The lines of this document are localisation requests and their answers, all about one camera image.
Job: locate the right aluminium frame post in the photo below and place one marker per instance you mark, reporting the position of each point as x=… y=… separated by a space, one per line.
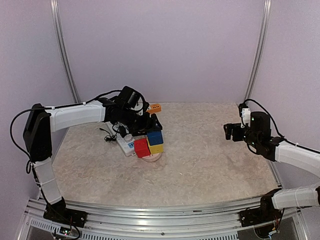
x=259 y=48

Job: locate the orange power strip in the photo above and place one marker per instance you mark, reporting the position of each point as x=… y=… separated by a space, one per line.
x=154 y=108

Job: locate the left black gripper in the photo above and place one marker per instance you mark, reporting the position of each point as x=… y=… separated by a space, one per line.
x=147 y=126

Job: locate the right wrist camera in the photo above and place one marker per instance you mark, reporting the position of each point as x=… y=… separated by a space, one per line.
x=245 y=114

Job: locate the red cube socket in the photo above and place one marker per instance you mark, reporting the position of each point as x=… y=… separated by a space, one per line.
x=141 y=148

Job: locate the black plug adapter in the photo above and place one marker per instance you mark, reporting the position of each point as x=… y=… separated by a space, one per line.
x=122 y=131

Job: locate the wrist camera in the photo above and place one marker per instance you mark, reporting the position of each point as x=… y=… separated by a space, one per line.
x=245 y=114
x=140 y=107

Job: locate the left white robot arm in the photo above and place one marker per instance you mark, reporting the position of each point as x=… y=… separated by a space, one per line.
x=42 y=121

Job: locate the aluminium frame post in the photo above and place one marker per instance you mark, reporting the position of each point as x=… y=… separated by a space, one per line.
x=57 y=23
x=259 y=48

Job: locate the left aluminium frame post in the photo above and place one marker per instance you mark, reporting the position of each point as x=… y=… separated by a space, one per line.
x=57 y=23

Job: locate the front aluminium rail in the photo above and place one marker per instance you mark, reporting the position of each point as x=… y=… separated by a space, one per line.
x=201 y=221

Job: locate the yellow cube socket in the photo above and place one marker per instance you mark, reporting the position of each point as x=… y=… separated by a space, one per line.
x=155 y=149

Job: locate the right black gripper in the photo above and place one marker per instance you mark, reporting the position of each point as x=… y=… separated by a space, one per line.
x=228 y=132

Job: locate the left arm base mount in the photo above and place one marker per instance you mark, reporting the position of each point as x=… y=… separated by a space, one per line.
x=71 y=217

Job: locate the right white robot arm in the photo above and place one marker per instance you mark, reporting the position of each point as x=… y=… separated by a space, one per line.
x=307 y=159

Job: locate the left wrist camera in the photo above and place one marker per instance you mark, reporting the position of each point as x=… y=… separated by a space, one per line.
x=140 y=107

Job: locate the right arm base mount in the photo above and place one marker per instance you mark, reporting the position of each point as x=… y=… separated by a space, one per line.
x=255 y=216

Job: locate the white power strip blue USB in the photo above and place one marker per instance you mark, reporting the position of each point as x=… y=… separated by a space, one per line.
x=125 y=143

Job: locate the blue cube socket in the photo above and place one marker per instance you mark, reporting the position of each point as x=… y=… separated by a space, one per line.
x=155 y=138

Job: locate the white round socket base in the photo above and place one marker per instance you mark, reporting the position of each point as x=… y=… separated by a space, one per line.
x=152 y=158

